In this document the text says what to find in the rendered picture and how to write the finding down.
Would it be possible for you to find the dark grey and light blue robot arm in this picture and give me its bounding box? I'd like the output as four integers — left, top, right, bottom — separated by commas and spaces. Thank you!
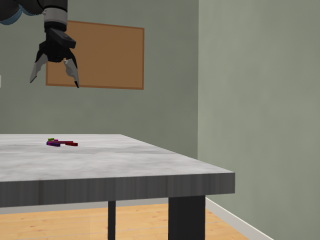
0, 0, 76, 49

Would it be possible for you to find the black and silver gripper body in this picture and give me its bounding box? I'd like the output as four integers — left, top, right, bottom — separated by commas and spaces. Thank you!
39, 21, 69, 63

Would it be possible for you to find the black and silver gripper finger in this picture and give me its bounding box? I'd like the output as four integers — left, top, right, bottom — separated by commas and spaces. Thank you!
63, 48, 80, 88
29, 44, 48, 83

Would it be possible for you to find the purple rod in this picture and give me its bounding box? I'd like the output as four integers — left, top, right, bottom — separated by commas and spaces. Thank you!
50, 142, 61, 147

